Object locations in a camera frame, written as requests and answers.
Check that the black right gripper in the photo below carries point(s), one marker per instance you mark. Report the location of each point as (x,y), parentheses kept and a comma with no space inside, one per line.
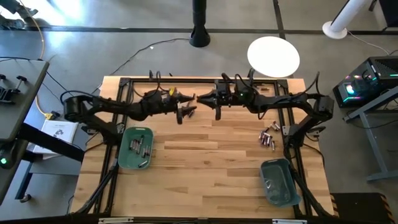
(225,99)

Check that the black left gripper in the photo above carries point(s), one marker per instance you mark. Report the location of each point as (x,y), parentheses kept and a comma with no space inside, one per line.
(164,104)

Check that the green plastic bin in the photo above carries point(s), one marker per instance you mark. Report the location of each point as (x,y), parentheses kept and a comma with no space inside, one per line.
(128,160)

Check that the blue-green plastic bin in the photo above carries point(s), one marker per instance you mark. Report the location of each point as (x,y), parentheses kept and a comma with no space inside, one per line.
(280,189)

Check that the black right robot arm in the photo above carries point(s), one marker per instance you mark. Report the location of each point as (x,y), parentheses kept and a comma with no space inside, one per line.
(280,101)

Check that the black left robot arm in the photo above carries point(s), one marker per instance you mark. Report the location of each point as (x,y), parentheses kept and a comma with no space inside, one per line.
(109,107)

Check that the yellow tape tag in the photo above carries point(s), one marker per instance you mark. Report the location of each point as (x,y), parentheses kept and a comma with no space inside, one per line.
(171,91)

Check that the black pole base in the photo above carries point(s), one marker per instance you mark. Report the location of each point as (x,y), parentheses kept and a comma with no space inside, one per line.
(199,34)

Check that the white paper booklet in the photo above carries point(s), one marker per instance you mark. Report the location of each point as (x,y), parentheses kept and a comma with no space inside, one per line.
(59,132)

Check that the white label strip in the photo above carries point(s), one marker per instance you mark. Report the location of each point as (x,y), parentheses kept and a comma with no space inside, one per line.
(289,221)
(115,220)

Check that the white pole with base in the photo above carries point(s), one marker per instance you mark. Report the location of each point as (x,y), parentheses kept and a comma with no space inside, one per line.
(345,17)

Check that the black computer with lights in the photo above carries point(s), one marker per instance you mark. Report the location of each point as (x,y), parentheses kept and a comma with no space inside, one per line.
(373,77)

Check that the grey side table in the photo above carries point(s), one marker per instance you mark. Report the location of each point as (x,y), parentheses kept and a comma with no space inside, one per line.
(21,105)

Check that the black clamp tool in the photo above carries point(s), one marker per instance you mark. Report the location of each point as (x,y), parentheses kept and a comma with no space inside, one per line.
(7,93)

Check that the black device with green light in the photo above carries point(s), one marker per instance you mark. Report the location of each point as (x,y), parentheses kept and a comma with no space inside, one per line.
(9,155)

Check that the black hazard-striped mat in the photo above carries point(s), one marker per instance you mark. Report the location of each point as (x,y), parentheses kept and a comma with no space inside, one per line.
(360,208)

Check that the black cabinet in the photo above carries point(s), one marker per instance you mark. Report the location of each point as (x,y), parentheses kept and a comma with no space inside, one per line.
(390,12)

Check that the black aluminium table frame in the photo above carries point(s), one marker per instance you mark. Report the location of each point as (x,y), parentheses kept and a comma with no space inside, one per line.
(199,81)

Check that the grey desk frame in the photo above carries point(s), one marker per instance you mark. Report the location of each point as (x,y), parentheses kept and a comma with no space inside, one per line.
(374,146)

